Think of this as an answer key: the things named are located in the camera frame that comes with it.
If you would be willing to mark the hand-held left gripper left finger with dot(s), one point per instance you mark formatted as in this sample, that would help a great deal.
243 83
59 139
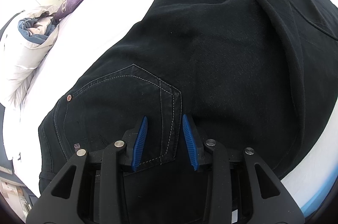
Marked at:
140 142

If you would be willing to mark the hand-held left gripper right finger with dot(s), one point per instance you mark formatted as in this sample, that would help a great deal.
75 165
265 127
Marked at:
188 142

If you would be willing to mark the black denim pants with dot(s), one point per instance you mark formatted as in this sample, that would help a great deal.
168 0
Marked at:
211 55

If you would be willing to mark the bed with white sheet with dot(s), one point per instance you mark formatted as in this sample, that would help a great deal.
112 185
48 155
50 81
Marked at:
105 15

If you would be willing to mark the bedside table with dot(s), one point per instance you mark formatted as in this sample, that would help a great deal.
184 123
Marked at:
13 192

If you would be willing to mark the rolled grey white duvet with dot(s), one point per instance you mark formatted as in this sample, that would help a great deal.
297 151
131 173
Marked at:
15 60

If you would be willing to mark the dark grey headboard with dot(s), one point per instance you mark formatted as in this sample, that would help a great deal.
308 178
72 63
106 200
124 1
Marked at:
12 20

